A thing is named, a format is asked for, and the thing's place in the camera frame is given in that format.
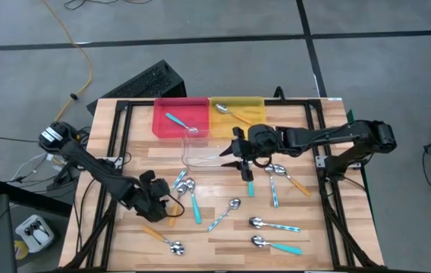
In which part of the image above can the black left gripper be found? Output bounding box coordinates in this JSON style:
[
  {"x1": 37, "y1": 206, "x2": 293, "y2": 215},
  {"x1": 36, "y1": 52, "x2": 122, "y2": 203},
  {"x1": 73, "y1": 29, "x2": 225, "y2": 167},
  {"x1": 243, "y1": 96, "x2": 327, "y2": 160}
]
[{"x1": 133, "y1": 169, "x2": 172, "y2": 224}]

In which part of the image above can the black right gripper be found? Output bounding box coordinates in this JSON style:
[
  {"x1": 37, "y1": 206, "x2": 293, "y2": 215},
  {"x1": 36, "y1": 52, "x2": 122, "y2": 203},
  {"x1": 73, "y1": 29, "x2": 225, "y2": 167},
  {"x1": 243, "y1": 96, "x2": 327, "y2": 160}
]
[{"x1": 219, "y1": 127, "x2": 256, "y2": 184}]

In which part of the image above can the orange handled metal spoon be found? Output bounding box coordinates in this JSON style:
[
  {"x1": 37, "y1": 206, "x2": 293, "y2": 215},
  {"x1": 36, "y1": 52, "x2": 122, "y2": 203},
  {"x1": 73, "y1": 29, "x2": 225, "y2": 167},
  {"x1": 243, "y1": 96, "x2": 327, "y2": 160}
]
[
  {"x1": 274, "y1": 163, "x2": 312, "y2": 198},
  {"x1": 142, "y1": 225, "x2": 186, "y2": 256},
  {"x1": 214, "y1": 102, "x2": 253, "y2": 125},
  {"x1": 168, "y1": 180, "x2": 188, "y2": 228}
]

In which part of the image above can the clear plastic bin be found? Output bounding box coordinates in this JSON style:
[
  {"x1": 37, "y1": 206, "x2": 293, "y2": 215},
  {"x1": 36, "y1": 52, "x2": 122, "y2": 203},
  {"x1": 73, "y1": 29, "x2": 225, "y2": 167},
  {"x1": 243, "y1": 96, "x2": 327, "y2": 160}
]
[{"x1": 181, "y1": 128, "x2": 241, "y2": 172}]

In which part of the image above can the yellow translucent plastic tray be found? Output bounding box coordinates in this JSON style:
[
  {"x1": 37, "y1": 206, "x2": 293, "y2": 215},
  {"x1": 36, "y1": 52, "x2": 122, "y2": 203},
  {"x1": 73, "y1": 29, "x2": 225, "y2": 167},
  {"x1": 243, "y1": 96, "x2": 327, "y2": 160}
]
[{"x1": 208, "y1": 96, "x2": 268, "y2": 140}]

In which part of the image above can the red translucent plastic tray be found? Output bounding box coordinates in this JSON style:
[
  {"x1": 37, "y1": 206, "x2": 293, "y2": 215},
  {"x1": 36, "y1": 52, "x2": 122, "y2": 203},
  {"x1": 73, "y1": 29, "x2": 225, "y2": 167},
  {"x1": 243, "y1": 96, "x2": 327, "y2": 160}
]
[{"x1": 152, "y1": 96, "x2": 211, "y2": 140}]

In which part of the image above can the black tripod base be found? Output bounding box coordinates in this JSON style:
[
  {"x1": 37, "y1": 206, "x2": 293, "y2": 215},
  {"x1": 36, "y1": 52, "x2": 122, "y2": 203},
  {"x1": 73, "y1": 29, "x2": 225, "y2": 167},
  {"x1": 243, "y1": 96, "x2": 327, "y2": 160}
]
[{"x1": 46, "y1": 162, "x2": 80, "y2": 191}]

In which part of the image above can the black floor bar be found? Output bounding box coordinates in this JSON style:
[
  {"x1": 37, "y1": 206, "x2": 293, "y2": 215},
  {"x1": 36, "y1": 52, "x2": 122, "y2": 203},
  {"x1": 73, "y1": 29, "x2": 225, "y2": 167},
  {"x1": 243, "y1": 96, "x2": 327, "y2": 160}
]
[{"x1": 0, "y1": 178, "x2": 73, "y2": 218}]

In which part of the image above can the white open box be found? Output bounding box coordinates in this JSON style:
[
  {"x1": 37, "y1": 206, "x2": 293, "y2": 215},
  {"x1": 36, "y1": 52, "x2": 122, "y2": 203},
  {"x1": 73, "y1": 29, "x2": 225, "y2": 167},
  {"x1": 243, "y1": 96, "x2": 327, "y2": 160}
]
[{"x1": 14, "y1": 214, "x2": 55, "y2": 254}]

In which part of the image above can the yellow tape roll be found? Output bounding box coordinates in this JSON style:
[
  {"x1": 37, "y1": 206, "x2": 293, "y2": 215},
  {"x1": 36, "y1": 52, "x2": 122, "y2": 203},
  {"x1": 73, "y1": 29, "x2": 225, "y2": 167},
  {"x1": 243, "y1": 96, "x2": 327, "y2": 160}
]
[{"x1": 13, "y1": 240, "x2": 30, "y2": 262}]

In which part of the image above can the black metal table frame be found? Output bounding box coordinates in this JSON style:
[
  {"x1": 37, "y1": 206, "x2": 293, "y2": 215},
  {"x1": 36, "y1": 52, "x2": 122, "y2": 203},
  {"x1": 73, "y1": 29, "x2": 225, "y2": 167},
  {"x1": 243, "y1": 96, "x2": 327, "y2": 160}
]
[{"x1": 58, "y1": 97, "x2": 385, "y2": 272}]

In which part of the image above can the yellow floor cable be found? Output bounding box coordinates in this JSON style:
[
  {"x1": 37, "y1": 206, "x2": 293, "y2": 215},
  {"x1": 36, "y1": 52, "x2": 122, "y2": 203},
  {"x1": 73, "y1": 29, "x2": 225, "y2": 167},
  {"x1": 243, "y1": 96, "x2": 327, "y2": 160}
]
[{"x1": 42, "y1": 0, "x2": 95, "y2": 122}]

